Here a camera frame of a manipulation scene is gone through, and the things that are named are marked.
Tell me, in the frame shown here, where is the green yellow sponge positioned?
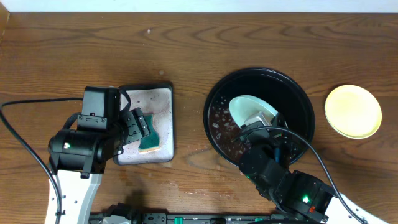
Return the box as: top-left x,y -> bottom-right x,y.
139,114 -> 160,153

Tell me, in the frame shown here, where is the mint green plate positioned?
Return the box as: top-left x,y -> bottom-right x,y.
229,95 -> 279,128

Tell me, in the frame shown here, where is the yellow plate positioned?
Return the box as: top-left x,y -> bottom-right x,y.
324,85 -> 382,139

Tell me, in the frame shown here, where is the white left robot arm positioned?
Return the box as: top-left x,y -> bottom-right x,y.
45,108 -> 151,223

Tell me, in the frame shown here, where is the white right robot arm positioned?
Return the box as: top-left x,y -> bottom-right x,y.
239,141 -> 384,223

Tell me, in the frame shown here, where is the rectangular pink sponge tray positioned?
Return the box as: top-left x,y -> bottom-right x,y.
114,83 -> 174,166

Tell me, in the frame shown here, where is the round black tray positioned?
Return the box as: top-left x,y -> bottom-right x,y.
203,68 -> 315,166

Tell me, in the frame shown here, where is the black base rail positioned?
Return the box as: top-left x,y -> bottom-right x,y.
88,203 -> 284,224

